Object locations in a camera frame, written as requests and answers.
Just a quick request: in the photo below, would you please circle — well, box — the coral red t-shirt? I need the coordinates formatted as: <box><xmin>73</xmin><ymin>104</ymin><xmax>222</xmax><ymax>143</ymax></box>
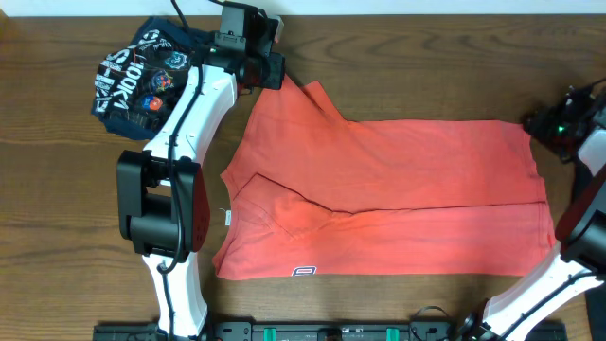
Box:
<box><xmin>213</xmin><ymin>81</ymin><xmax>555</xmax><ymax>280</ymax></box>

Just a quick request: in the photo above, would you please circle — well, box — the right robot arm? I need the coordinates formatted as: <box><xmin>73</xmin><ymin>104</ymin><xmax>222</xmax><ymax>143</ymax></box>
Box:
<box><xmin>450</xmin><ymin>80</ymin><xmax>605</xmax><ymax>340</ymax></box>

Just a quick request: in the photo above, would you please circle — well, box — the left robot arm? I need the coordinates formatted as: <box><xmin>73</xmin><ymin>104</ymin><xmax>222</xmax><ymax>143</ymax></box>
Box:
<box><xmin>116</xmin><ymin>1</ymin><xmax>285</xmax><ymax>340</ymax></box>

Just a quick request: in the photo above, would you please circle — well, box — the black garment at right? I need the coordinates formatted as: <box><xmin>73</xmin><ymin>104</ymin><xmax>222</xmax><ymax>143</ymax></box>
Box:
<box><xmin>571</xmin><ymin>161</ymin><xmax>605</xmax><ymax>215</ymax></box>

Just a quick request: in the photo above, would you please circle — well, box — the folded black printed t-shirt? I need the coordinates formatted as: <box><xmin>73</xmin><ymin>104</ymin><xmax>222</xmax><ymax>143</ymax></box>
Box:
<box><xmin>91</xmin><ymin>16</ymin><xmax>211</xmax><ymax>140</ymax></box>

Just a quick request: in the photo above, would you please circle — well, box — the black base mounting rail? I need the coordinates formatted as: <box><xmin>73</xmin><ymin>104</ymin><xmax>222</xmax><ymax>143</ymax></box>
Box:
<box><xmin>92</xmin><ymin>320</ymin><xmax>569</xmax><ymax>341</ymax></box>

